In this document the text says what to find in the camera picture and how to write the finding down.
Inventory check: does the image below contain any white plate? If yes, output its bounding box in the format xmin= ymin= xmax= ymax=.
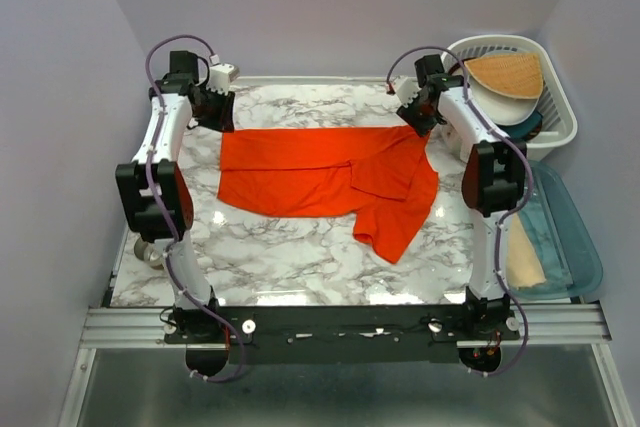
xmin=469 ymin=78 xmax=537 ymax=126

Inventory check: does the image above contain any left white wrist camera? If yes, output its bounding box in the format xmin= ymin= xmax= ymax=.
xmin=207 ymin=63 xmax=239 ymax=95

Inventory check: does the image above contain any orange t shirt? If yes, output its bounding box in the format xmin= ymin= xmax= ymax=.
xmin=218 ymin=126 xmax=439 ymax=264

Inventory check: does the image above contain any beige folded cloth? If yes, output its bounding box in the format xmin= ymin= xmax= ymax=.
xmin=506 ymin=216 xmax=546 ymax=289

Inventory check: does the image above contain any grey tape roll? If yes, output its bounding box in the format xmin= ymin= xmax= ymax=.
xmin=133 ymin=238 xmax=164 ymax=270

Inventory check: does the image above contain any teal plastic bin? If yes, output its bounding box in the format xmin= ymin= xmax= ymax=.
xmin=511 ymin=161 xmax=603 ymax=302

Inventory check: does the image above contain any white plastic basket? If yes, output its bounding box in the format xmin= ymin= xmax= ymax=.
xmin=448 ymin=34 xmax=578 ymax=161

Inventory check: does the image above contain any teal folded cloth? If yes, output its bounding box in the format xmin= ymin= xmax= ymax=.
xmin=518 ymin=206 xmax=573 ymax=300

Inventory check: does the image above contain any teal bowl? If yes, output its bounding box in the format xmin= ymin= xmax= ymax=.
xmin=501 ymin=111 xmax=543 ymax=141

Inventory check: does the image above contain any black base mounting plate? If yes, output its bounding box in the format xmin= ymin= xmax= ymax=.
xmin=164 ymin=298 xmax=520 ymax=381

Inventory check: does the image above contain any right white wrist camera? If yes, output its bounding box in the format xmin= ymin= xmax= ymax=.
xmin=388 ymin=76 xmax=421 ymax=107

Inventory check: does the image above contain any aluminium rail frame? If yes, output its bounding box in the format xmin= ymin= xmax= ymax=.
xmin=59 ymin=302 xmax=636 ymax=426

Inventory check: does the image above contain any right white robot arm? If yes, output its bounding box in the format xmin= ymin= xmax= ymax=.
xmin=386 ymin=55 xmax=533 ymax=339

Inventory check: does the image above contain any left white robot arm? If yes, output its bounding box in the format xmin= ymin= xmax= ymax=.
xmin=115 ymin=50 xmax=238 ymax=342

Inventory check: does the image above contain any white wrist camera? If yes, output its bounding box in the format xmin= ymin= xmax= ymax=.
xmin=207 ymin=63 xmax=239 ymax=95
xmin=388 ymin=76 xmax=421 ymax=107

